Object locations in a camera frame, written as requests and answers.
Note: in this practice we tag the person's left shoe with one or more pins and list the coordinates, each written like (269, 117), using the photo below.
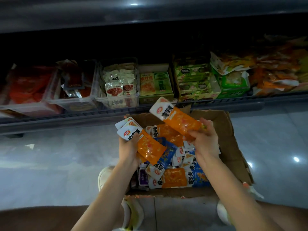
(103, 176)

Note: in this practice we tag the person's right hand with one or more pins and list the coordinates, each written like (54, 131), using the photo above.
(207, 144)

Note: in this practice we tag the orange white-top snack packet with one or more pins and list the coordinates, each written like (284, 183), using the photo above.
(180, 121)

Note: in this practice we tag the green orange display carton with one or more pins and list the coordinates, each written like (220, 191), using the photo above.
(156, 84)

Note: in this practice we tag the person's right leg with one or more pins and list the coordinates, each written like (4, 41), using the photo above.
(288, 219)

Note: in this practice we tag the green snack packets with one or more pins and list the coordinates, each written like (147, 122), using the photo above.
(233, 81)

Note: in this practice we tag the handful of orange snack packets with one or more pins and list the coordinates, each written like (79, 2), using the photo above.
(151, 149)

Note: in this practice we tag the person's left hand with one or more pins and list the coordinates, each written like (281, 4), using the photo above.
(129, 151)

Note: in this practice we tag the person's left leg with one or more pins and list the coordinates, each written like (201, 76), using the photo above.
(38, 219)

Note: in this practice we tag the brown cardboard box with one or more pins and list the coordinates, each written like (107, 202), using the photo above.
(231, 142)

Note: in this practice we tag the person's right shoe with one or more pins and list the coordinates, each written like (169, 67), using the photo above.
(255, 192)

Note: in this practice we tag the person's shoe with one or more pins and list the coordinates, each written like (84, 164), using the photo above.
(103, 176)
(255, 192)

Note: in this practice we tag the person's right forearm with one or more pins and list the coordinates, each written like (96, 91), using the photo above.
(236, 199)

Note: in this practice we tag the pile of orange yellow packets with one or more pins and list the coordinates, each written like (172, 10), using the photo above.
(279, 69)

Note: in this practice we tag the person's leg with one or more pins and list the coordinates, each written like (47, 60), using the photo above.
(288, 219)
(38, 219)

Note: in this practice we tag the person's left forearm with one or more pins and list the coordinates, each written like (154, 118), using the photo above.
(106, 204)

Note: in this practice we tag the pile of red snack packets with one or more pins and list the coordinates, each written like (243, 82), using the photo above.
(31, 84)

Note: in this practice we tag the grey metal store shelf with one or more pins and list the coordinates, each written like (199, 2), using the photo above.
(144, 16)

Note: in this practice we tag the clear plastic tray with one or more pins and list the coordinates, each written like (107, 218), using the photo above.
(74, 105)
(118, 103)
(31, 109)

